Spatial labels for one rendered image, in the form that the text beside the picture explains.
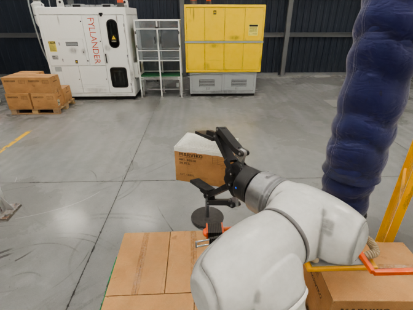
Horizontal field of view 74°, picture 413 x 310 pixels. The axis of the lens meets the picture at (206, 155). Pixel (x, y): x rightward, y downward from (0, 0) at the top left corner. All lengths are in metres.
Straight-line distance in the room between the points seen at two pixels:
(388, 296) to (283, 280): 1.44
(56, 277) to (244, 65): 7.06
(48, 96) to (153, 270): 6.26
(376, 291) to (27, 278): 2.87
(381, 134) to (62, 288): 2.78
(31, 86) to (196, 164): 5.86
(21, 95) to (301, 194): 7.87
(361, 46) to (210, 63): 7.38
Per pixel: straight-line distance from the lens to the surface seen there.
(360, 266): 1.58
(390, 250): 2.08
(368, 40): 1.13
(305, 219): 0.45
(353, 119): 1.17
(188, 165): 2.86
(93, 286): 2.98
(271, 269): 0.39
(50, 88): 7.77
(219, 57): 8.36
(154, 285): 2.14
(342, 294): 1.71
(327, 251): 0.47
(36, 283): 3.22
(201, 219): 3.38
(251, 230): 0.40
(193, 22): 8.27
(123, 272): 2.26
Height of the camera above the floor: 2.22
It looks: 27 degrees down
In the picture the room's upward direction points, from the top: straight up
